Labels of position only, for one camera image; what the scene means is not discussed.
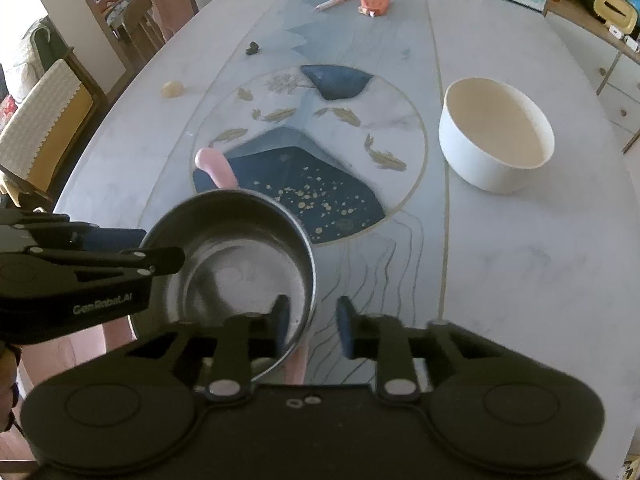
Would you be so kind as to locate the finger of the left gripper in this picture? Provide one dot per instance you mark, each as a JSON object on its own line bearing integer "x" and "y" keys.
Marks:
{"x": 58, "y": 266}
{"x": 21, "y": 230}

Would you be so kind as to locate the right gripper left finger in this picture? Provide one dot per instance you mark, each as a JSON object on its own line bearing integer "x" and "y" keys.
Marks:
{"x": 243, "y": 339}

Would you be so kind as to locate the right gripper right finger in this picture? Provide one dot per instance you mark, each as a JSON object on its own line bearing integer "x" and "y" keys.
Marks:
{"x": 383, "y": 340}

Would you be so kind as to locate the small steel bowl pink holder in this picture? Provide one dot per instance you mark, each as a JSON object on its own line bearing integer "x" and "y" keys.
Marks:
{"x": 242, "y": 250}

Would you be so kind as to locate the cream ceramic bowl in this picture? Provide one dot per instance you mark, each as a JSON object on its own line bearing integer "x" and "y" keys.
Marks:
{"x": 492, "y": 135}

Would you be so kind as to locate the pink bear-shaped plate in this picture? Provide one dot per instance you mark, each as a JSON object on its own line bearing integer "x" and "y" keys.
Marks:
{"x": 43, "y": 361}

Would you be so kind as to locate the person's hand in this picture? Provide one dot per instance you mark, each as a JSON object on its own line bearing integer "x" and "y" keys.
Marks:
{"x": 10, "y": 358}

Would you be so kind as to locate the sofa with cream cover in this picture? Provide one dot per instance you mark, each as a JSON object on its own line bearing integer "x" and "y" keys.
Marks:
{"x": 47, "y": 100}

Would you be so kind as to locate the small amber blob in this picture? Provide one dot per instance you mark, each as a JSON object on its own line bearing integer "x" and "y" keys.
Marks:
{"x": 172, "y": 89}

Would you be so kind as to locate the wooden chair with towel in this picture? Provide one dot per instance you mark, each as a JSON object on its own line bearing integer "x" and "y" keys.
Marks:
{"x": 144, "y": 26}

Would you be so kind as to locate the small dark pebble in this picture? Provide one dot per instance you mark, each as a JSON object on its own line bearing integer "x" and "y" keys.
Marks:
{"x": 252, "y": 48}

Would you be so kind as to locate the orange correction tape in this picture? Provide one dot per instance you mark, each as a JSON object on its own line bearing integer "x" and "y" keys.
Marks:
{"x": 373, "y": 8}

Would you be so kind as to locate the white drawer cabinet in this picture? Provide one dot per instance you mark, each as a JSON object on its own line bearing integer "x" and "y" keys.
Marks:
{"x": 611, "y": 67}

